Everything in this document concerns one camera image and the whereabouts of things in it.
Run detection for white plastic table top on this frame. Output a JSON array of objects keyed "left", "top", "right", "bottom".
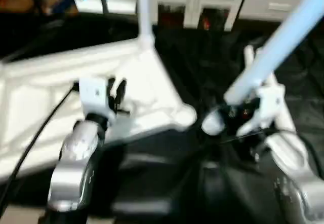
[{"left": 0, "top": 38, "right": 198, "bottom": 180}]

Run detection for white plastic table leg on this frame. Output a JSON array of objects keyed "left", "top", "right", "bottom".
[
  {"left": 243, "top": 45, "right": 294, "bottom": 133},
  {"left": 201, "top": 0, "right": 324, "bottom": 136},
  {"left": 135, "top": 0, "right": 156, "bottom": 45}
]

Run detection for blue box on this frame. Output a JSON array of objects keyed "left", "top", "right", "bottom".
[{"left": 48, "top": 0, "right": 80, "bottom": 16}]

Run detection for black mat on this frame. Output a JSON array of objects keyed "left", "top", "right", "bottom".
[{"left": 0, "top": 11, "right": 324, "bottom": 224}]

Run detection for white drawer unit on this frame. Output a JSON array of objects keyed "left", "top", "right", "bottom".
[{"left": 238, "top": 0, "right": 309, "bottom": 23}]

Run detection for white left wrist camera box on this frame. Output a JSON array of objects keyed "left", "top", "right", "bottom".
[{"left": 78, "top": 77, "right": 116, "bottom": 121}]

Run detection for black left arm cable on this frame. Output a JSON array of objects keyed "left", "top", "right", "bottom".
[{"left": 0, "top": 82, "right": 82, "bottom": 214}]

